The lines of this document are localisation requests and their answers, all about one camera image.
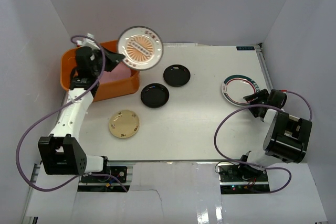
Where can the white papers at back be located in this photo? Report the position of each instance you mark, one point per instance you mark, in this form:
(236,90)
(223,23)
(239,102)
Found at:
(179,44)

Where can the black plate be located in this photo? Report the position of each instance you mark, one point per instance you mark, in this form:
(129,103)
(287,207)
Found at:
(176,75)
(154,95)

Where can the black plate front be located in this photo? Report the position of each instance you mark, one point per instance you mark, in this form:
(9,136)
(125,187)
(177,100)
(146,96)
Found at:
(154,95)

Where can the black plate rear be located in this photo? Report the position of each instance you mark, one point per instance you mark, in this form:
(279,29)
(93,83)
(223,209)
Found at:
(176,75)

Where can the blue table label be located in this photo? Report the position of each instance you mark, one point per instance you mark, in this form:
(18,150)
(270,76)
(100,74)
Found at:
(245,48)

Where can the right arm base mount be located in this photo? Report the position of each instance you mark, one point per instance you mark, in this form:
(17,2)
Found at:
(239,180)

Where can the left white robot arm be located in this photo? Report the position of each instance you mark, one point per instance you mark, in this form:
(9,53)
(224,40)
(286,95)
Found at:
(61,152)

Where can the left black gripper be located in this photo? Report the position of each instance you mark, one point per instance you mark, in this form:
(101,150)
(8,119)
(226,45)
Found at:
(105,61)

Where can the orange sunburst patterned plate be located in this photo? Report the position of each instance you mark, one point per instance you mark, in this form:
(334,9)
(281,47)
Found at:
(141,46)

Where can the white green rimmed plate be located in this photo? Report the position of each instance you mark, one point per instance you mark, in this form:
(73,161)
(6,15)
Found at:
(236,87)

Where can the pink plate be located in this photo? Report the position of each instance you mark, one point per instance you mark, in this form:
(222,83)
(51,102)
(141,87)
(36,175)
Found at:
(120,72)

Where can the small yellow floral plate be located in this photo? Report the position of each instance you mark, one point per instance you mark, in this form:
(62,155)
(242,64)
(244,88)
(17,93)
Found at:
(124,124)

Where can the orange plastic bin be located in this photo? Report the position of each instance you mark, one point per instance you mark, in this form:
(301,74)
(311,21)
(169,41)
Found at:
(120,87)

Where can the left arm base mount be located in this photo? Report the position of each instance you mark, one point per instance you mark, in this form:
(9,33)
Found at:
(113,179)

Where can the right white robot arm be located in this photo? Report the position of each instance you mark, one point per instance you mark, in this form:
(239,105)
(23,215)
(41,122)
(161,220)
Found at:
(287,138)

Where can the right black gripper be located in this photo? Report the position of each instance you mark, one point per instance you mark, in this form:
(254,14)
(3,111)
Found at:
(261,95)

